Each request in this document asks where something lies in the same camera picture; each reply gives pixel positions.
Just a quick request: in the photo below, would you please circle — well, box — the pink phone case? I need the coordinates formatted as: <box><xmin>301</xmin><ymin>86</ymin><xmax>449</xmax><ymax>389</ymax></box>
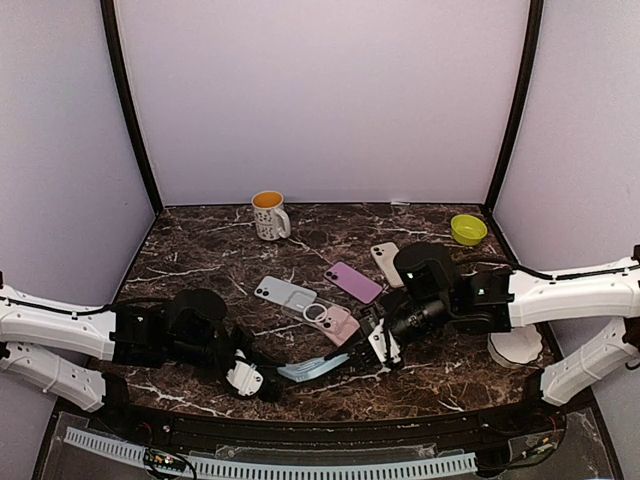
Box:
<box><xmin>312</xmin><ymin>306</ymin><xmax>360</xmax><ymax>346</ymax></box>

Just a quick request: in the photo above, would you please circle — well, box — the clear phone case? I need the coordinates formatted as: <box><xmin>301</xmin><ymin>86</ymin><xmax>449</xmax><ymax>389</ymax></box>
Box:
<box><xmin>282</xmin><ymin>297</ymin><xmax>352</xmax><ymax>335</ymax></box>

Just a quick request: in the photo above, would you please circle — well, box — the light blue phone case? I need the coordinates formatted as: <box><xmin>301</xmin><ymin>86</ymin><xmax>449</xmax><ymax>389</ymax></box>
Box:
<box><xmin>276</xmin><ymin>357</ymin><xmax>347</xmax><ymax>383</ymax></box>

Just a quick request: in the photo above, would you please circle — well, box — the purple phone case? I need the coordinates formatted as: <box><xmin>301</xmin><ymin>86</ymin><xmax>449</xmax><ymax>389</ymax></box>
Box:
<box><xmin>323</xmin><ymin>262</ymin><xmax>383</xmax><ymax>305</ymax></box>

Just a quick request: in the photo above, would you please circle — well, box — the light blue bare phone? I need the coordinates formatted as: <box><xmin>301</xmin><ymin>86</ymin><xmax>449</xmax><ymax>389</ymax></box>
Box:
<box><xmin>254</xmin><ymin>276</ymin><xmax>317</xmax><ymax>313</ymax></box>

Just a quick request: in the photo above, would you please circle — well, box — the white phone case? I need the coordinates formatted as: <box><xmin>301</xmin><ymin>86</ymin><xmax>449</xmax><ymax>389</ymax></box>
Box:
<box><xmin>370</xmin><ymin>242</ymin><xmax>404</xmax><ymax>288</ymax></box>

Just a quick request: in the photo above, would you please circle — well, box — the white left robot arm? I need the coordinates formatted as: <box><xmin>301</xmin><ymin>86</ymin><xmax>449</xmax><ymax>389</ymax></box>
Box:
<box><xmin>1</xmin><ymin>284</ymin><xmax>281</xmax><ymax>436</ymax></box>

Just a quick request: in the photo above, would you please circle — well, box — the white scalloped dish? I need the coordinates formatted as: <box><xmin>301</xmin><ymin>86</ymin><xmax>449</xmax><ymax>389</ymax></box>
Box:
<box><xmin>488</xmin><ymin>325</ymin><xmax>543</xmax><ymax>369</ymax></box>

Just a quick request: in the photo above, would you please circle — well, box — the yellow-green bowl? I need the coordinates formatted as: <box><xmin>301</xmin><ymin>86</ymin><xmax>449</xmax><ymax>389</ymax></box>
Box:
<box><xmin>450</xmin><ymin>214</ymin><xmax>488</xmax><ymax>246</ymax></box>

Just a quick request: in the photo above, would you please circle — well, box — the white spotted mug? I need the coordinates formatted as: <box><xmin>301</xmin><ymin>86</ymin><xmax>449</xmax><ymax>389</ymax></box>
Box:
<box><xmin>251</xmin><ymin>191</ymin><xmax>291</xmax><ymax>241</ymax></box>

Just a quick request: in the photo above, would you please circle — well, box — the grey slotted cable duct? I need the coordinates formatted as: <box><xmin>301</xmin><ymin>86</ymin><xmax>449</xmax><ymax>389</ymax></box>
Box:
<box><xmin>63</xmin><ymin>427</ymin><xmax>478</xmax><ymax>479</ymax></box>

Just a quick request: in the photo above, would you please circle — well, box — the black front rail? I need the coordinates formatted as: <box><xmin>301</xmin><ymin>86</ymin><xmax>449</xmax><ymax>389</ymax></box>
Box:
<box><xmin>93</xmin><ymin>386</ymin><xmax>567</xmax><ymax>450</ymax></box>

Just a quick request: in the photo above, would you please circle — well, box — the right black frame post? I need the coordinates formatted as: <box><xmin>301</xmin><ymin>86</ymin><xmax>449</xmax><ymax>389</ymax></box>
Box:
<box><xmin>483</xmin><ymin>0</ymin><xmax>544</xmax><ymax>216</ymax></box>

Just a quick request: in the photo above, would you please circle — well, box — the black frame post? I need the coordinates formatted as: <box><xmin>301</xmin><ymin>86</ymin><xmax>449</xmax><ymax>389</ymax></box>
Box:
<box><xmin>483</xmin><ymin>0</ymin><xmax>544</xmax><ymax>216</ymax></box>
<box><xmin>100</xmin><ymin>0</ymin><xmax>164</xmax><ymax>217</ymax></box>

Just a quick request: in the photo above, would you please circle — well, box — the left black frame post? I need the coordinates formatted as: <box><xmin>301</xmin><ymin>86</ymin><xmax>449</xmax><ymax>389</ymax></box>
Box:
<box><xmin>100</xmin><ymin>0</ymin><xmax>164</xmax><ymax>217</ymax></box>

